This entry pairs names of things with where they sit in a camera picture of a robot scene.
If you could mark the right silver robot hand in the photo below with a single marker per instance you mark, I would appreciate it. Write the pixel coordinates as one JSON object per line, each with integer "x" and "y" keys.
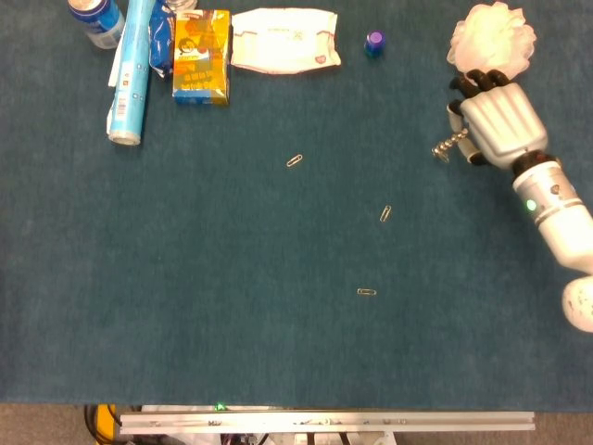
{"x": 505, "y": 120}

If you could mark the metal corkscrew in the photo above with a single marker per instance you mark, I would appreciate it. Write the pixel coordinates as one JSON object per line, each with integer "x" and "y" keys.
{"x": 451, "y": 141}

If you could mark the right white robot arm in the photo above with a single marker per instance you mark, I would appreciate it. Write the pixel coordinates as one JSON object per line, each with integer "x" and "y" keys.
{"x": 560, "y": 218}

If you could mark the white mesh bath pouf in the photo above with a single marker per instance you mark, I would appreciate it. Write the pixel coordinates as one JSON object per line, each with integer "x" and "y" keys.
{"x": 491, "y": 37}

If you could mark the white wet wipes pack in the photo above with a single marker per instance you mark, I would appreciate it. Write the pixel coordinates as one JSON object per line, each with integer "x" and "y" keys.
{"x": 282, "y": 41}

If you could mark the yellow orange carton box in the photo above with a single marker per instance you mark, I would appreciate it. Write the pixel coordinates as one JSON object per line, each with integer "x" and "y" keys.
{"x": 201, "y": 60}

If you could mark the teal felt table cover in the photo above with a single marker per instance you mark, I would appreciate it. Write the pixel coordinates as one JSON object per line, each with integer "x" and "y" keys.
{"x": 208, "y": 278}

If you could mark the blue snack bag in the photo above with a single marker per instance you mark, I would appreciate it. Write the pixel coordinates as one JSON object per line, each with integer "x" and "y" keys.
{"x": 161, "y": 41}

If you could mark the light blue film roll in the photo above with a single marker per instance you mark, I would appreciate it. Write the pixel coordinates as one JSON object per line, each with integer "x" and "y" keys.
{"x": 132, "y": 74}

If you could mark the green indicator light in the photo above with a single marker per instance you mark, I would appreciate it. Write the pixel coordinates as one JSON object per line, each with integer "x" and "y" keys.
{"x": 220, "y": 407}

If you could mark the blue soda can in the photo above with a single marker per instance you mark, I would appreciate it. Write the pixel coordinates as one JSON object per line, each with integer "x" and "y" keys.
{"x": 99, "y": 21}

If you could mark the aluminium profile rail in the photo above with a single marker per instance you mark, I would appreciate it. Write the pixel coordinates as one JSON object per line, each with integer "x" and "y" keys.
{"x": 324, "y": 423}

